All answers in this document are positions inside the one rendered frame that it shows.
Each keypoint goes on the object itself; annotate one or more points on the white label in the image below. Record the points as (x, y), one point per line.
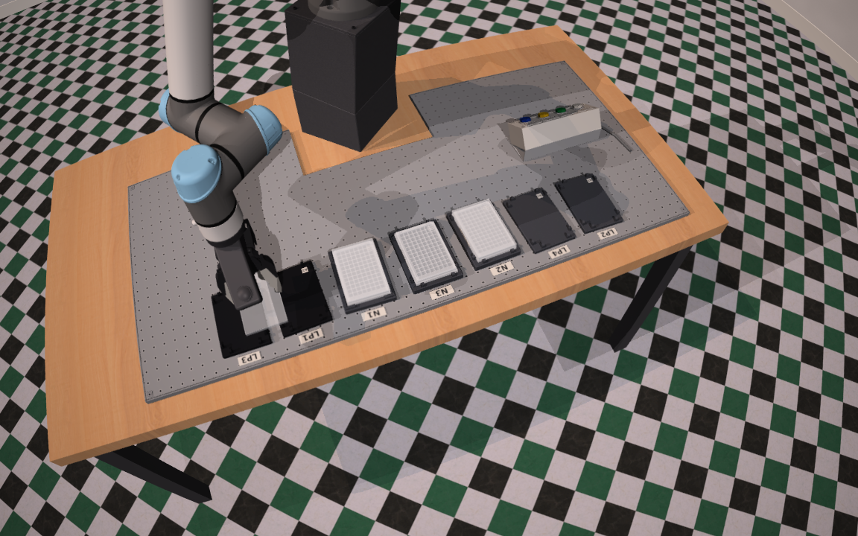
(311, 336)
(607, 233)
(558, 252)
(441, 292)
(249, 358)
(372, 314)
(501, 268)

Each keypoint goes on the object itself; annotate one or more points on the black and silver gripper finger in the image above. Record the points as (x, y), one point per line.
(268, 272)
(221, 284)

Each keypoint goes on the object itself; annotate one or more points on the beige operator button panel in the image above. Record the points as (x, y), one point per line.
(545, 133)

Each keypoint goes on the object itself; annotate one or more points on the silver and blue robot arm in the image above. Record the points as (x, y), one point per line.
(205, 179)

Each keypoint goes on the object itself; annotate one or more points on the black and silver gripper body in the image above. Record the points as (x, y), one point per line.
(248, 237)

